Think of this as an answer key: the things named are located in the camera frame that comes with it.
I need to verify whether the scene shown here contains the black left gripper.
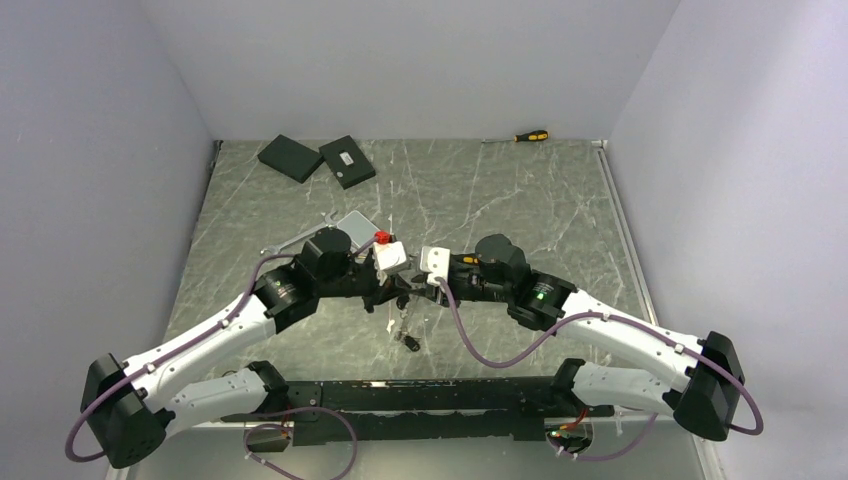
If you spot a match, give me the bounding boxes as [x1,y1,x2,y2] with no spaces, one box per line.
[316,258,411,313]

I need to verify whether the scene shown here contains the metal keyring plate with rings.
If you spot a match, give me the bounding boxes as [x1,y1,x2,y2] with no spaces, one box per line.
[390,273,428,343]

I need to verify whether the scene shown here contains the key with black fob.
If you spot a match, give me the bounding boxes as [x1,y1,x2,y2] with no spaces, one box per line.
[398,334,421,352]

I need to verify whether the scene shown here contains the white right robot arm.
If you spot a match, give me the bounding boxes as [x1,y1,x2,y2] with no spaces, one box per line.
[419,234,752,441]

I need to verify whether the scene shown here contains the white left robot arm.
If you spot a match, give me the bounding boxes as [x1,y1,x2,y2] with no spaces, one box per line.
[64,227,412,468]

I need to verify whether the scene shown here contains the grey rectangular flat box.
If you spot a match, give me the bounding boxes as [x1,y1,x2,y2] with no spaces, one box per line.
[336,210,379,250]

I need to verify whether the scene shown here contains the large chrome combination wrench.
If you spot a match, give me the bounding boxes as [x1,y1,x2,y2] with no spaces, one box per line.
[259,210,338,256]

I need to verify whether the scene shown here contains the black box with label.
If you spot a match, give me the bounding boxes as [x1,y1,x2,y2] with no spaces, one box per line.
[319,135,376,190]

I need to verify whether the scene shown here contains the black flat box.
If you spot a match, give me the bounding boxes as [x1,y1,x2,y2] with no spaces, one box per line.
[257,135,324,184]

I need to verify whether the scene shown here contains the far black yellow screwdriver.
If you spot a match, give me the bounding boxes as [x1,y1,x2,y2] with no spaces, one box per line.
[482,130,549,144]

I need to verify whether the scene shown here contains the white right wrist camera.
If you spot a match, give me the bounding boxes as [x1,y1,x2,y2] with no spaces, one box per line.
[418,246,451,287]

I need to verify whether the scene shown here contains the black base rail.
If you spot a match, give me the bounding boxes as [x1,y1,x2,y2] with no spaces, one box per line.
[223,376,613,446]

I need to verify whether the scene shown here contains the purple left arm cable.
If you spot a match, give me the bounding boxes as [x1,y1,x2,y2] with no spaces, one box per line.
[64,235,382,480]

